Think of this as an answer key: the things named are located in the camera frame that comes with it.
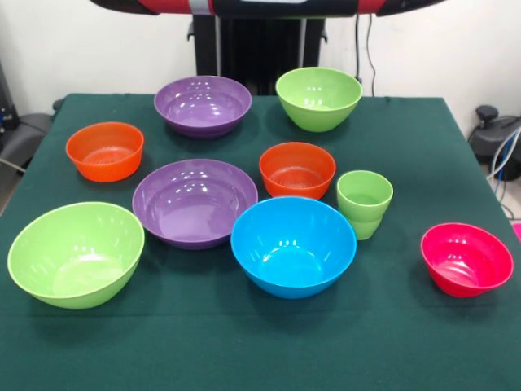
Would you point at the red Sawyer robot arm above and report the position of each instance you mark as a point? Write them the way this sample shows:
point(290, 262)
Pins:
point(171, 5)

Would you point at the orange-red plastic bowl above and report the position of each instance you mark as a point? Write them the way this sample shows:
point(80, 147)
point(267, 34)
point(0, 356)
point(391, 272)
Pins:
point(106, 167)
point(297, 179)

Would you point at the purple plastic bowl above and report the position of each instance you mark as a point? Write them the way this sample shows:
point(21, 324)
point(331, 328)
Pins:
point(191, 212)
point(203, 118)

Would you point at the blue plastic bowl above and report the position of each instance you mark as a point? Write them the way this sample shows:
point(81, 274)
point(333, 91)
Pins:
point(293, 260)

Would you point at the green plastic bowl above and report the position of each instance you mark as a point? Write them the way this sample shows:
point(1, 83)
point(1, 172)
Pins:
point(317, 118)
point(77, 260)

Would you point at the green plastic cup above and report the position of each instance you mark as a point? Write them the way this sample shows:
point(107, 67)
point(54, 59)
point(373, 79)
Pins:
point(364, 205)
point(366, 230)

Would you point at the dark green tablecloth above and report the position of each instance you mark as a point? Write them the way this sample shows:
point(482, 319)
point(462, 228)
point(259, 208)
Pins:
point(260, 346)

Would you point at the pink plastic bowl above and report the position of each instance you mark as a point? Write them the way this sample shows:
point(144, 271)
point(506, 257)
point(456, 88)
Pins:
point(464, 264)

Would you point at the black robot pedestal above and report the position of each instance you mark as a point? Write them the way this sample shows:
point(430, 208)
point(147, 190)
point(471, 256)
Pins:
point(252, 49)

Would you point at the black pedestal foot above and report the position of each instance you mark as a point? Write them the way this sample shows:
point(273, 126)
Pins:
point(28, 134)
point(488, 138)

